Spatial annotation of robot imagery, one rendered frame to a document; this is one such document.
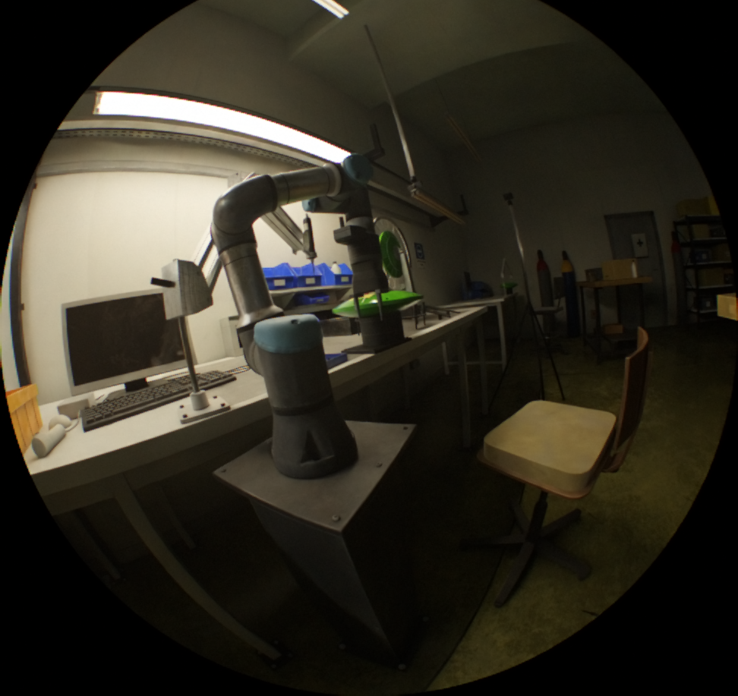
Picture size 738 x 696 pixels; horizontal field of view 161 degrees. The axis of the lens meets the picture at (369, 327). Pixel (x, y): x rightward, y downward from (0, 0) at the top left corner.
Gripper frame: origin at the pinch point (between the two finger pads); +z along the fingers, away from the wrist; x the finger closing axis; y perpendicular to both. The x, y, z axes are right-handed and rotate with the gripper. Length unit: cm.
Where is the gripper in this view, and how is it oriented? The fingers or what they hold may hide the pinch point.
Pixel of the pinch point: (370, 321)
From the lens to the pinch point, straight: 57.0
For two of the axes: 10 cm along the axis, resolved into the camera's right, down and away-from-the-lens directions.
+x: -8.8, 1.1, 4.6
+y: 4.4, -1.4, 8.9
